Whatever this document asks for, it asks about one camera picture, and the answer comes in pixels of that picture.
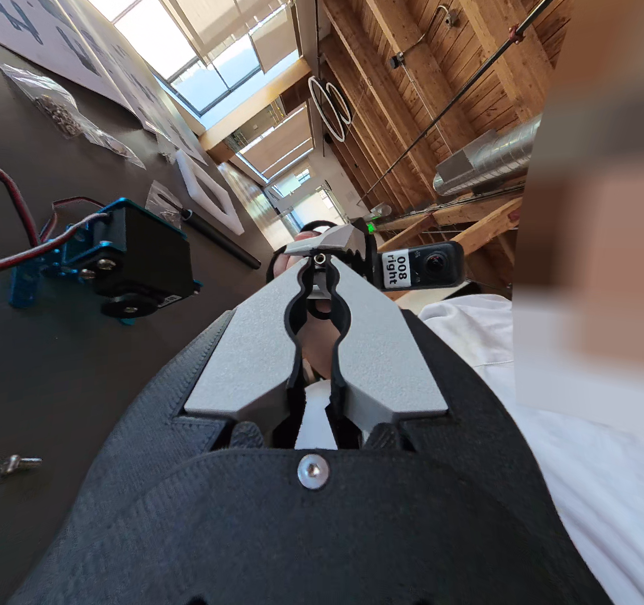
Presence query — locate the black cylinder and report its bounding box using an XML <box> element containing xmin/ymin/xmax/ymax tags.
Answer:
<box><xmin>181</xmin><ymin>208</ymin><xmax>262</xmax><ymax>270</ymax></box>

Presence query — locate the clear bag with silver screws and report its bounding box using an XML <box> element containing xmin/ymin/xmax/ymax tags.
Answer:
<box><xmin>0</xmin><ymin>63</ymin><xmax>84</xmax><ymax>138</ymax></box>

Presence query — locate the white foam frame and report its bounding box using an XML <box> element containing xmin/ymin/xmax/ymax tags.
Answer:
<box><xmin>175</xmin><ymin>148</ymin><xmax>246</xmax><ymax>235</ymax></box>

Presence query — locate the black servo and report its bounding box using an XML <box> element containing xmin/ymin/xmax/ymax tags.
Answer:
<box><xmin>10</xmin><ymin>198</ymin><xmax>204</xmax><ymax>326</ymax></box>

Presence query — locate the white shirt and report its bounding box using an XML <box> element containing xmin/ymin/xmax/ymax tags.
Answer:
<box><xmin>297</xmin><ymin>293</ymin><xmax>644</xmax><ymax>605</ymax></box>

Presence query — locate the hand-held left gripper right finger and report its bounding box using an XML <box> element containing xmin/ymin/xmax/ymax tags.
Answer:
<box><xmin>324</xmin><ymin>257</ymin><xmax>449</xmax><ymax>425</ymax></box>

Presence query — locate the silver air duct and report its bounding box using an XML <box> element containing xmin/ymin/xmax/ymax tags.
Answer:
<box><xmin>433</xmin><ymin>112</ymin><xmax>541</xmax><ymax>197</ymax></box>

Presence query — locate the printed instruction sheet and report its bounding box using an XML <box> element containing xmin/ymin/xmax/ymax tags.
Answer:
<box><xmin>0</xmin><ymin>0</ymin><xmax>209</xmax><ymax>166</ymax></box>

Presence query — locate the clear plastic bag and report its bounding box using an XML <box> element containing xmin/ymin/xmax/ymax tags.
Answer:
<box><xmin>145</xmin><ymin>180</ymin><xmax>184</xmax><ymax>219</ymax></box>

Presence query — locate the small screw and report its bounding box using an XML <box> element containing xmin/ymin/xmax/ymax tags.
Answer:
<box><xmin>0</xmin><ymin>456</ymin><xmax>42</xmax><ymax>477</ymax></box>

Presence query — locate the black ceiling pipe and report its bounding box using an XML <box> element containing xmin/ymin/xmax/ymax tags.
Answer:
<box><xmin>362</xmin><ymin>0</ymin><xmax>589</xmax><ymax>203</ymax></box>

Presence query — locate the person's right forearm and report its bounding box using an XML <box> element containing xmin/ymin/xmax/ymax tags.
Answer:
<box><xmin>301</xmin><ymin>313</ymin><xmax>337</xmax><ymax>380</ymax></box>

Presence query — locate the narrow clear bag with screws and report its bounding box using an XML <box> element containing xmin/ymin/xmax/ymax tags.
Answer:
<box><xmin>75</xmin><ymin>112</ymin><xmax>147</xmax><ymax>169</ymax></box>

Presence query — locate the person's right hand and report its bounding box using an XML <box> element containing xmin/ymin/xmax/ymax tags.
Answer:
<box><xmin>267</xmin><ymin>220</ymin><xmax>323</xmax><ymax>286</ymax></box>

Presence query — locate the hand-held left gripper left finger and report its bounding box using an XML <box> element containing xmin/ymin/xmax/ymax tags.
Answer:
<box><xmin>183</xmin><ymin>258</ymin><xmax>315</xmax><ymax>422</ymax></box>

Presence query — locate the white ring pendant light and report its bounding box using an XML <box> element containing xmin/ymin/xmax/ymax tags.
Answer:
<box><xmin>308</xmin><ymin>76</ymin><xmax>353</xmax><ymax>142</ymax></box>

